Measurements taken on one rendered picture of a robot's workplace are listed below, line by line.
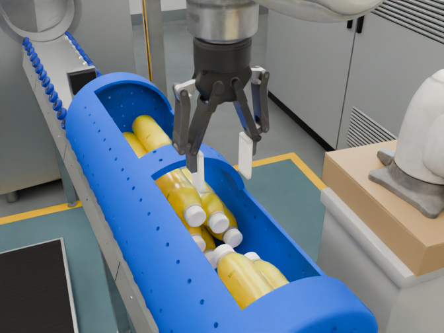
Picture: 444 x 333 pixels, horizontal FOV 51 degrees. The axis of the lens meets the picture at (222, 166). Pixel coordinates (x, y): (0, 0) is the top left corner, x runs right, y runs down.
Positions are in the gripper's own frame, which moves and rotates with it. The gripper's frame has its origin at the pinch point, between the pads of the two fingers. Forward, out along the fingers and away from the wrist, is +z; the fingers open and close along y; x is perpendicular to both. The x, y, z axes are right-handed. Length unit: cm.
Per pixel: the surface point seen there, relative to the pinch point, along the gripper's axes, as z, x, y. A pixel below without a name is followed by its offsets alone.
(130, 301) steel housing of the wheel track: 45, -20, 13
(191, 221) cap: 18.6, -10.3, 1.0
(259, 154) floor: 132, -172, -118
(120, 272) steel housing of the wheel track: 44, -28, 13
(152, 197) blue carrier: 10.9, -10.9, 7.9
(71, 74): 24, -105, 4
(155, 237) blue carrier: 13.0, -3.5, 10.4
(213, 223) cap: 21.4, -10.8, -3.7
